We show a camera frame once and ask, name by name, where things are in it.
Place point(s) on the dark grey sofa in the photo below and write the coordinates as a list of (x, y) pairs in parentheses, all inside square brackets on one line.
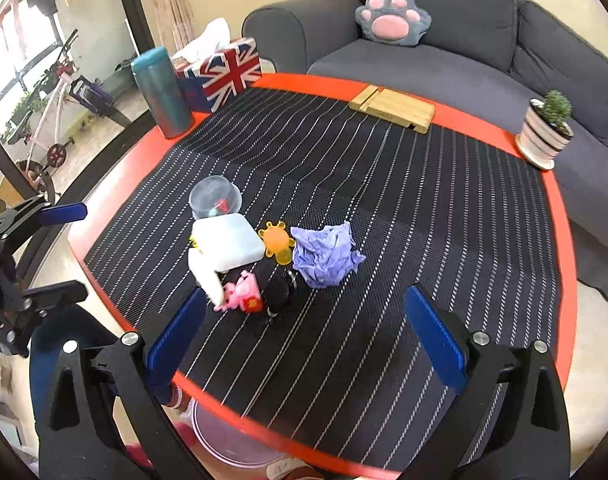
[(433, 75)]

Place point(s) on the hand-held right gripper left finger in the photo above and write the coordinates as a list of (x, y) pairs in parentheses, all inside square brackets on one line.
[(176, 335)]

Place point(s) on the potted cactus striped pot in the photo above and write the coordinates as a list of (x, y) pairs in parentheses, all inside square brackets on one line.
[(541, 132)]

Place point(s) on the person's left shoe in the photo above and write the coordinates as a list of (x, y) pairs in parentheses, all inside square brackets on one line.
[(181, 405)]

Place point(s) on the black sliding door frame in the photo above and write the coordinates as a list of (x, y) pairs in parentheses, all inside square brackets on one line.
[(134, 5)]

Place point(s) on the white paper piece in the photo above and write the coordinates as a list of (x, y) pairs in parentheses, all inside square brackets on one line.
[(206, 277)]

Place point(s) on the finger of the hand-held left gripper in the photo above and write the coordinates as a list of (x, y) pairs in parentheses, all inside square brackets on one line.
[(64, 213), (49, 295)]

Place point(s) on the wooden phone stand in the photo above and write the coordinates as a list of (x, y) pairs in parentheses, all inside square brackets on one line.
[(391, 107)]

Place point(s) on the purple paper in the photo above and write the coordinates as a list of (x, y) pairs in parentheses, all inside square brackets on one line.
[(324, 255)]

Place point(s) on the white rectangular box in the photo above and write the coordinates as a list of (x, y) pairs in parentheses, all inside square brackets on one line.
[(229, 242)]

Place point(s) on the red table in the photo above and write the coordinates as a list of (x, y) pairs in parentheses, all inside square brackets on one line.
[(149, 155)]

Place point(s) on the yellow toy figure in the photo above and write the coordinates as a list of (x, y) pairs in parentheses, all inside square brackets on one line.
[(194, 244)]

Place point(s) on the green balcony plant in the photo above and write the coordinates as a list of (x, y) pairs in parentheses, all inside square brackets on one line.
[(21, 110)]

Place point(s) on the person's right shoe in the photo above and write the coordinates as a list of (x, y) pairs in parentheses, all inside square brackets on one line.
[(294, 470)]

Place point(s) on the translucent pink bin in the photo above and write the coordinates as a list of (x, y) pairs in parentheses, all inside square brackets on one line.
[(224, 440)]

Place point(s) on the white tissue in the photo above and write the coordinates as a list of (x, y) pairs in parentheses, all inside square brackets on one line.
[(209, 40)]

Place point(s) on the teal thermos bottle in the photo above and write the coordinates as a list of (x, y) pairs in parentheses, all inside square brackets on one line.
[(161, 95)]

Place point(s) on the pink pig toy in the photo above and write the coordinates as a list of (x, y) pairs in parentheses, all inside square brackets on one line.
[(241, 292)]

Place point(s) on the person's shoe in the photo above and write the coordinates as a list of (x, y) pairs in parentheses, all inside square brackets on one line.
[(181, 405), (294, 470)]

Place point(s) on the red stool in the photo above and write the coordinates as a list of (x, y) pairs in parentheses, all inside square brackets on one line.
[(184, 432)]

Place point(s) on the pink white exercise bike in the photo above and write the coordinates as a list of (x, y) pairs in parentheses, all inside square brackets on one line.
[(55, 155)]

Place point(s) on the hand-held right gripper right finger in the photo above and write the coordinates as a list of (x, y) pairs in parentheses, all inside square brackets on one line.
[(436, 340)]

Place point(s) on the clear plastic cup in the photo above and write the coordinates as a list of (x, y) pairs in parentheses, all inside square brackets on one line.
[(214, 197)]

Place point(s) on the flag print tissue box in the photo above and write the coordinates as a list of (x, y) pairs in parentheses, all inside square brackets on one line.
[(224, 77)]

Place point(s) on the patterned curtain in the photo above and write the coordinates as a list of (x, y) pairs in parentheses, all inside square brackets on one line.
[(174, 0)]

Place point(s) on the grey pink paw cushion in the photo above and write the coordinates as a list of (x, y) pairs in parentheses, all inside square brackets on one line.
[(391, 22)]

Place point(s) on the orange toy figure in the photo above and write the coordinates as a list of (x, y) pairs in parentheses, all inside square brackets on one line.
[(276, 242)]

